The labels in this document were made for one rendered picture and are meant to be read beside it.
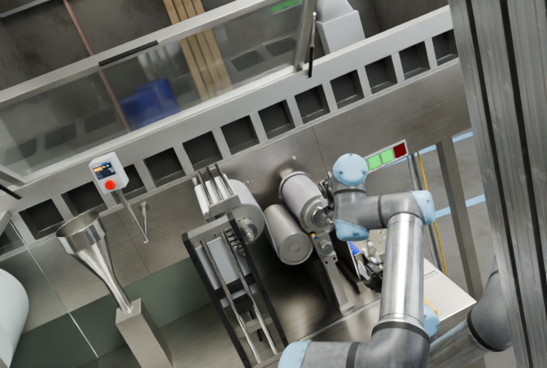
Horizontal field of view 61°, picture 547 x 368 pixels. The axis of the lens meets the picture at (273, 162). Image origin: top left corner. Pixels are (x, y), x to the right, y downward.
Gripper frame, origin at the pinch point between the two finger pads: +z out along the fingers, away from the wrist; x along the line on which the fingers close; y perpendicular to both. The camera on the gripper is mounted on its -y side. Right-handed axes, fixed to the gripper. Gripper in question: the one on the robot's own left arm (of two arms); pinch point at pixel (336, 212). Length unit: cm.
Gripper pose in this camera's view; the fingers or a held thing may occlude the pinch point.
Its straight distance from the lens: 141.0
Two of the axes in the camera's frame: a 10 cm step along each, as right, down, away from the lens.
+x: -9.1, 4.0, -1.4
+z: 0.0, 3.3, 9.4
